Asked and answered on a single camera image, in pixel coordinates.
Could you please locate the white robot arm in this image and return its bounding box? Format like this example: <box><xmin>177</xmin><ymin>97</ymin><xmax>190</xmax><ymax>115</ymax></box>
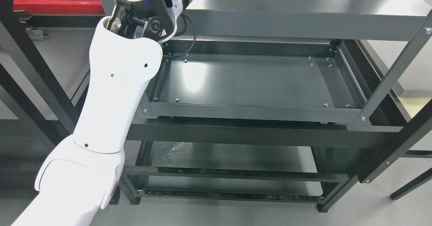
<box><xmin>12</xmin><ymin>0</ymin><xmax>193</xmax><ymax>226</ymax></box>

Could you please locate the black metal shelf rack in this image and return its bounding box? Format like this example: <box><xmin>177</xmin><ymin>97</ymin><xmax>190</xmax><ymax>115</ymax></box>
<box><xmin>1</xmin><ymin>0</ymin><xmax>94</xmax><ymax>148</ymax></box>

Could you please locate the grey metal shelving unit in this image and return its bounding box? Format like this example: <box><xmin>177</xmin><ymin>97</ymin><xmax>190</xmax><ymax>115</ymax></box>
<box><xmin>119</xmin><ymin>6</ymin><xmax>431</xmax><ymax>213</ymax></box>

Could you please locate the red metal beam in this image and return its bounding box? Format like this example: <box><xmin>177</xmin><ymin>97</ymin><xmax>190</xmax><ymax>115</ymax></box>
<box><xmin>13</xmin><ymin>0</ymin><xmax>105</xmax><ymax>15</ymax></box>

